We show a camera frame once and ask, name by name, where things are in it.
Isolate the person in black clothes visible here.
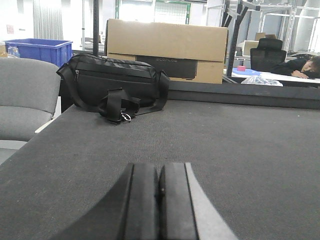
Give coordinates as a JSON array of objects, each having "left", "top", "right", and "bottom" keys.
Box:
[{"left": 269, "top": 56, "right": 320, "bottom": 79}]

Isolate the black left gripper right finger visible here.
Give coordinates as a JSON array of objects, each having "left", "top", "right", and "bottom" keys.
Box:
[{"left": 159, "top": 162, "right": 237, "bottom": 240}]

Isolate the blue plastic crate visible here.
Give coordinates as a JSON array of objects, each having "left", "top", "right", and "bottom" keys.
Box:
[{"left": 4, "top": 38, "right": 73, "bottom": 67}]

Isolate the grey chair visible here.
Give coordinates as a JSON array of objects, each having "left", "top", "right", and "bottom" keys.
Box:
[{"left": 0, "top": 58, "right": 61, "bottom": 142}]

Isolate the large cardboard box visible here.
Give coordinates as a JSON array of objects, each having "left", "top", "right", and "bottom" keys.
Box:
[{"left": 104, "top": 19, "right": 228, "bottom": 84}]

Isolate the clear plastic bag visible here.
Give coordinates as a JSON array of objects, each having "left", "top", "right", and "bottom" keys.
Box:
[{"left": 241, "top": 75, "right": 283, "bottom": 87}]

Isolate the black shoulder bag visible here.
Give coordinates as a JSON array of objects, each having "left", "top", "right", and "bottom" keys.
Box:
[{"left": 56, "top": 53, "right": 170, "bottom": 124}]

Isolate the black mesh office chair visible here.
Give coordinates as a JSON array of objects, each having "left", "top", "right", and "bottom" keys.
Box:
[{"left": 250, "top": 38, "right": 287, "bottom": 72}]

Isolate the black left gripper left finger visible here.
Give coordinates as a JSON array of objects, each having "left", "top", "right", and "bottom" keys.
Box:
[{"left": 53, "top": 163, "right": 159, "bottom": 240}]

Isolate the white table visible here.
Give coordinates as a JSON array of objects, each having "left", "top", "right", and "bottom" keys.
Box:
[{"left": 231, "top": 68, "right": 320, "bottom": 84}]

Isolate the black vertical post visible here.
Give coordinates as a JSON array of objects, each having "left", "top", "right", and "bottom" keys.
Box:
[{"left": 92, "top": 0, "right": 100, "bottom": 56}]

